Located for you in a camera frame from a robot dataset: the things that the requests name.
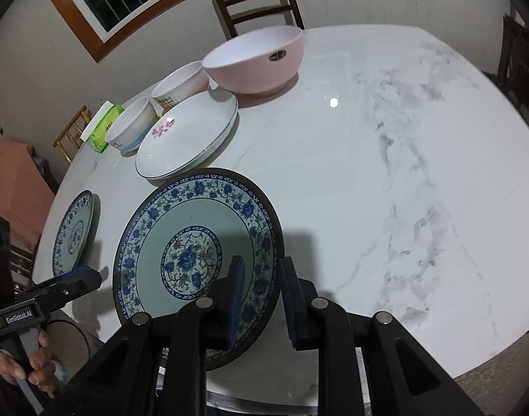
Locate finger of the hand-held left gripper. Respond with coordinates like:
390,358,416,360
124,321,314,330
52,267,92,280
13,269,103,313

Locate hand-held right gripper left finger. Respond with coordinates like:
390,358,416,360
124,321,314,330
41,255,248,416

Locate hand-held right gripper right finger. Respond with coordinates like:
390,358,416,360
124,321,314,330
281,257,486,416

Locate small blue floral plate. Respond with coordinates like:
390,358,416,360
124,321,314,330
52,190,95,278

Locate large blue floral plate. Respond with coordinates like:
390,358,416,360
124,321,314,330
113,168,285,371

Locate white bowl with blue base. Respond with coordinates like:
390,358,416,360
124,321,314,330
105,97,158,154

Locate large pink bowl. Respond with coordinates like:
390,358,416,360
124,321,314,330
201,26,307,97

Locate person's left hand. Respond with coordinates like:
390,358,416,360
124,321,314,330
0,328,69,399

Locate pink cloth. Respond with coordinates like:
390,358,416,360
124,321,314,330
0,139,56,248

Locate bamboo chair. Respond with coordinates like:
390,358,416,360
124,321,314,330
53,105,92,163

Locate green tissue box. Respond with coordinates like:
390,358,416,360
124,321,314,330
81,101,125,153

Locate white plate with pink flower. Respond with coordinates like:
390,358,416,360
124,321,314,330
135,91,239,180

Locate white bowl with printed band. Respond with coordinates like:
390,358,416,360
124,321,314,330
151,61,211,111

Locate black cable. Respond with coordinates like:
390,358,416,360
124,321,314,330
51,318,93,383

